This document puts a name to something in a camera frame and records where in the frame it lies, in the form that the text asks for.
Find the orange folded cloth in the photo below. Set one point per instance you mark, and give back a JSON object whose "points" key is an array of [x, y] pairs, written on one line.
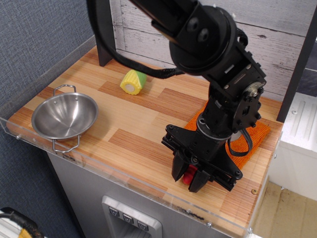
{"points": [[257, 135]]}

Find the black right vertical post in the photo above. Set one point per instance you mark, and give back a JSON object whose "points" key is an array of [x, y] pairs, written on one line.
{"points": [[300, 20]]}

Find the black vertical post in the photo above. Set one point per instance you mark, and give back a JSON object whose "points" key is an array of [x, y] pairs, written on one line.
{"points": [[105, 32], [300, 20]]}

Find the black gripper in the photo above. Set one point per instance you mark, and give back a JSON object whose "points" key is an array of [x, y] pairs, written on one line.
{"points": [[207, 152]]}

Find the toy corn cob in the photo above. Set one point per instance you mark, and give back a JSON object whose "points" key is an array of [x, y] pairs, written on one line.
{"points": [[133, 82]]}

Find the black left vertical post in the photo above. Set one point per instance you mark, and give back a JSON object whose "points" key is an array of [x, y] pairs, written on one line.
{"points": [[105, 32]]}

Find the silver dispenser button panel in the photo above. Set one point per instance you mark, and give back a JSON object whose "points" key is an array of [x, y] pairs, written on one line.
{"points": [[126, 222]]}

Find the red handled metal spoon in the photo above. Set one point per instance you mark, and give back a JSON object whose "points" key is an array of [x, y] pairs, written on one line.
{"points": [[189, 174]]}

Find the grey toy fridge cabinet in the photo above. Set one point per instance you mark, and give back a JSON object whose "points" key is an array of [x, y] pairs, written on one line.
{"points": [[85, 190]]}

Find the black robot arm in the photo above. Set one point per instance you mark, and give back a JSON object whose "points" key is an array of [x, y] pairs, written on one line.
{"points": [[203, 41]]}

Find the white ridged side unit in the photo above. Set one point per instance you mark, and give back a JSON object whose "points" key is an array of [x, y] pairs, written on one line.
{"points": [[294, 164]]}

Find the stainless steel bowl with handles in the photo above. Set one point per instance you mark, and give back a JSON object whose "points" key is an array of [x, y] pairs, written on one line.
{"points": [[66, 114]]}

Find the yellow object bottom left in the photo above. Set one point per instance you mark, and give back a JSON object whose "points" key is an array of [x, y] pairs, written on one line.
{"points": [[24, 234]]}

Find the clear acrylic table guard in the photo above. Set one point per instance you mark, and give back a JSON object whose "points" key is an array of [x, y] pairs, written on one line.
{"points": [[125, 142]]}

